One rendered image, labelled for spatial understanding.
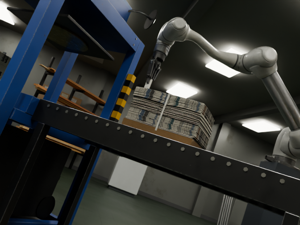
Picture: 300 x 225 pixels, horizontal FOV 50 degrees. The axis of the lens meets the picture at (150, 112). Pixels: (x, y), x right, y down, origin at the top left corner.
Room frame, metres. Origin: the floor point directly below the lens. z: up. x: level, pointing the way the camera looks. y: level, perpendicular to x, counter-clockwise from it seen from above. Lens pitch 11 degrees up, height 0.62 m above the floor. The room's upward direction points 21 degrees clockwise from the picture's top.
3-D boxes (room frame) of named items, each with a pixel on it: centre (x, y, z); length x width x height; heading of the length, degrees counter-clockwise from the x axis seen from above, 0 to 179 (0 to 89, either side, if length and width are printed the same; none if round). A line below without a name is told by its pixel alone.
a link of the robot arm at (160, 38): (1.87, 0.07, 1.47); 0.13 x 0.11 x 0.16; 12
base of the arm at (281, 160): (2.13, -0.93, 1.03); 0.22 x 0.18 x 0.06; 99
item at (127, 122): (1.71, -0.02, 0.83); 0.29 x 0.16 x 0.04; 155
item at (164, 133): (1.62, -0.22, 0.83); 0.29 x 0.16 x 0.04; 155
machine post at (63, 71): (2.67, 0.81, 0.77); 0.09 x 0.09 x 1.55; 61
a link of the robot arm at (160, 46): (1.89, 0.07, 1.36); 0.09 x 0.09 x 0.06
